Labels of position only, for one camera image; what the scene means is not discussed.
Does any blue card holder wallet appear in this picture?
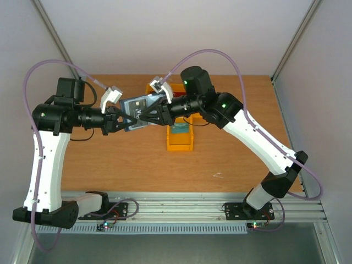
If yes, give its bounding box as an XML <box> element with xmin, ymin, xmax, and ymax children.
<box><xmin>120</xmin><ymin>93</ymin><xmax>166</xmax><ymax>132</ymax></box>

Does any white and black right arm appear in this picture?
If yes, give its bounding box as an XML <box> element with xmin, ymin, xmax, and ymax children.
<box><xmin>140</xmin><ymin>66</ymin><xmax>308</xmax><ymax>219</ymax></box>

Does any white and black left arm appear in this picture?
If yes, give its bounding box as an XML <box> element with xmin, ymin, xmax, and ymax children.
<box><xmin>12</xmin><ymin>78</ymin><xmax>128</xmax><ymax>229</ymax></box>

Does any teal credit card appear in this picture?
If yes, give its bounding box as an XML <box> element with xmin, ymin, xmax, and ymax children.
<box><xmin>170</xmin><ymin>123</ymin><xmax>190</xmax><ymax>134</ymax></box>

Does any orange bin back left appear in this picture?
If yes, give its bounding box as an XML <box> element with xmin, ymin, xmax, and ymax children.
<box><xmin>145</xmin><ymin>84</ymin><xmax>154</xmax><ymax>95</ymax></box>

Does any orange bin back middle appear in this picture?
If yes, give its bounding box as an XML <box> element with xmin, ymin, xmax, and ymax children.
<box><xmin>170</xmin><ymin>84</ymin><xmax>186</xmax><ymax>97</ymax></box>

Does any left controller board with LEDs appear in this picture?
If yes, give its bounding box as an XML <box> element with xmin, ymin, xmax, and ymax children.
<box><xmin>96</xmin><ymin>222</ymin><xmax>114</xmax><ymax>232</ymax></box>

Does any controller board with leds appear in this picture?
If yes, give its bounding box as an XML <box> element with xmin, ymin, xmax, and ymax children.
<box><xmin>247</xmin><ymin>222</ymin><xmax>266</xmax><ymax>229</ymax></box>
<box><xmin>96</xmin><ymin>222</ymin><xmax>114</xmax><ymax>232</ymax></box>

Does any right controller board with LEDs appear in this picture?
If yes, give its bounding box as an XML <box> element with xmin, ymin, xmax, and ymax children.
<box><xmin>247</xmin><ymin>222</ymin><xmax>266</xmax><ymax>229</ymax></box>

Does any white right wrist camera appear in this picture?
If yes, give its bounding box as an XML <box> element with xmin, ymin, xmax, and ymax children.
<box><xmin>149</xmin><ymin>76</ymin><xmax>173</xmax><ymax>104</ymax></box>

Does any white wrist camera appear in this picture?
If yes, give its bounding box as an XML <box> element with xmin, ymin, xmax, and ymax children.
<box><xmin>100</xmin><ymin>86</ymin><xmax>123</xmax><ymax>114</ymax></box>
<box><xmin>149</xmin><ymin>76</ymin><xmax>173</xmax><ymax>104</ymax></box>

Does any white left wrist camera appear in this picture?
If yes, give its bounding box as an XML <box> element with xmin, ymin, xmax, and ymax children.
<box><xmin>100</xmin><ymin>86</ymin><xmax>123</xmax><ymax>114</ymax></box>

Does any aluminium rail frame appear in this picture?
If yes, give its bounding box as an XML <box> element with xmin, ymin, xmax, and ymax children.
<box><xmin>107</xmin><ymin>191</ymin><xmax>327</xmax><ymax>224</ymax></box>

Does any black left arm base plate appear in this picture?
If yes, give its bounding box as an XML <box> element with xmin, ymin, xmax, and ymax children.
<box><xmin>78</xmin><ymin>202</ymin><xmax>128</xmax><ymax>221</ymax></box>

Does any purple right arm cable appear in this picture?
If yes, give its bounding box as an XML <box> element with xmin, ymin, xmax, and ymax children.
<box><xmin>164</xmin><ymin>49</ymin><xmax>325</xmax><ymax>233</ymax></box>

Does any grey slotted cable duct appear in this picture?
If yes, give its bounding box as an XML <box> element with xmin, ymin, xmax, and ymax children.
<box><xmin>36</xmin><ymin>223</ymin><xmax>248</xmax><ymax>235</ymax></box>

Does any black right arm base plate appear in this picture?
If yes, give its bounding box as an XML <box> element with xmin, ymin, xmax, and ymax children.
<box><xmin>222</xmin><ymin>202</ymin><xmax>275</xmax><ymax>221</ymax></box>

